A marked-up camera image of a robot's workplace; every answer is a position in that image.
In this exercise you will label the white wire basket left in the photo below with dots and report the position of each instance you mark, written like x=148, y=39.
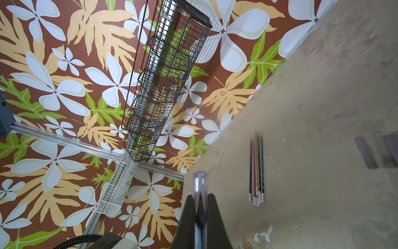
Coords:
x=115, y=190

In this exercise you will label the red pencil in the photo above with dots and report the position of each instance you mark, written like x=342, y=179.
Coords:
x=254, y=171

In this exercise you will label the aluminium frame post back left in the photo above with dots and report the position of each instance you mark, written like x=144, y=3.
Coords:
x=89, y=149

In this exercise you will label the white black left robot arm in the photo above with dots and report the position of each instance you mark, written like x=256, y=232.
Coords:
x=6, y=116

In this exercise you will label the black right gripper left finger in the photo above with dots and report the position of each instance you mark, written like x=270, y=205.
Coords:
x=184, y=236

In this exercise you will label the black wire basket back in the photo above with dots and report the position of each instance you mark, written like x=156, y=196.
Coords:
x=178, y=39

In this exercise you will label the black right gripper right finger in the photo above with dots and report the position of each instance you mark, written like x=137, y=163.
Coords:
x=216, y=233

